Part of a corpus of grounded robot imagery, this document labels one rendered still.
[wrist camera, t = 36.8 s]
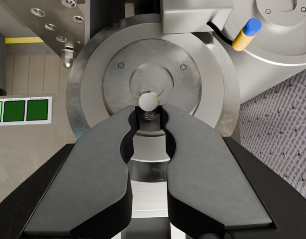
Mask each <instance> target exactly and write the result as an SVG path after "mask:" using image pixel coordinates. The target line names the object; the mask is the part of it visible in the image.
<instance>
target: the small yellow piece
mask: <svg viewBox="0 0 306 239"><path fill-rule="evenodd" d="M206 24H207V25H208V26H209V27H211V28H212V29H213V30H214V32H215V33H216V34H217V35H218V36H219V37H220V38H221V39H222V40H223V41H224V42H225V43H227V44H229V45H231V46H232V47H233V48H234V49H235V50H237V51H241V50H243V49H244V48H245V47H246V46H247V45H248V43H249V42H250V41H251V40H252V39H253V38H254V37H255V36H256V34H257V32H258V31H259V30H260V29H261V22H260V21H259V20H258V19H256V18H251V19H249V20H248V22H247V23H246V24H245V26H243V28H242V29H241V30H240V32H239V33H238V35H237V36H236V38H235V39H234V40H231V39H229V38H228V37H227V36H225V35H224V34H223V33H222V32H221V30H220V29H219V28H218V27H217V26H216V25H215V24H214V23H213V22H211V21H209V22H207V23H206Z"/></svg>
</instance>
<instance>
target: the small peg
mask: <svg viewBox="0 0 306 239"><path fill-rule="evenodd" d="M159 106H160V98H159V96H158V95H157V94H156V93H154V92H151V91H146V92H143V93H141V94H140V95H139V96H138V98H137V107H138V110H139V111H140V114H141V116H142V117H143V118H144V119H145V120H148V121H152V120H155V119H156V118H157V117H158V116H159Z"/></svg>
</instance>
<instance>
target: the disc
mask: <svg viewBox="0 0 306 239"><path fill-rule="evenodd" d="M142 23H161V14H155V13H152V14H140V15H135V16H131V17H127V18H124V19H121V20H119V21H116V22H114V23H112V24H110V25H109V26H107V27H105V28H104V29H102V30H101V31H100V32H98V33H97V34H96V35H95V36H94V37H93V38H91V39H90V40H89V42H88V43H87V44H86V45H85V46H84V47H83V49H82V50H81V52H80V53H79V55H78V56H77V58H76V60H75V62H74V64H73V66H72V68H71V71H70V74H69V77H68V81H67V86H66V96H65V102H66V111H67V116H68V120H69V124H70V126H71V129H72V132H73V134H74V136H75V138H76V140H78V139H79V138H80V137H81V136H82V135H83V134H84V133H86V132H87V131H88V130H89V129H90V127H89V126H88V124H87V122H86V120H85V117H84V114H83V110H82V107H81V100H80V86H81V80H82V75H83V72H84V69H85V66H86V64H87V62H88V60H89V59H90V57H91V55H92V54H93V52H94V51H95V50H96V48H97V47H98V46H99V45H100V44H101V43H102V42H103V41H104V40H106V39H107V38H108V37H110V36H111V35H113V34H114V33H116V32H118V31H120V30H122V29H124V28H127V27H130V26H133V25H137V24H142ZM191 33H192V34H193V35H195V36H196V37H197V38H199V39H200V40H201V41H202V42H203V43H204V44H205V45H206V46H207V47H208V48H209V49H210V50H211V52H212V53H213V55H214V56H215V58H216V60H217V62H218V64H219V66H220V69H221V71H222V74H223V80H224V87H225V96H224V104H223V110H222V113H221V115H220V118H219V120H218V122H217V124H216V126H215V128H214V129H215V130H216V131H217V132H218V133H220V134H221V135H222V136H223V137H230V136H231V135H232V133H233V131H234V128H235V126H236V122H237V119H238V115H239V110H240V102H241V93H240V85H239V80H238V76H237V73H236V70H235V67H234V65H233V63H232V60H231V59H230V57H229V55H228V53H227V52H226V50H225V49H224V48H223V46H222V45H221V44H220V43H219V42H218V41H217V40H216V38H214V37H213V36H212V35H211V34H210V33H209V32H191ZM168 163H169V160H168V161H162V162H142V161H136V160H132V159H130V161H129V162H128V163H127V165H128V168H129V173H130V180H132V181H137V182H145V183H160V182H166V181H167V165H168Z"/></svg>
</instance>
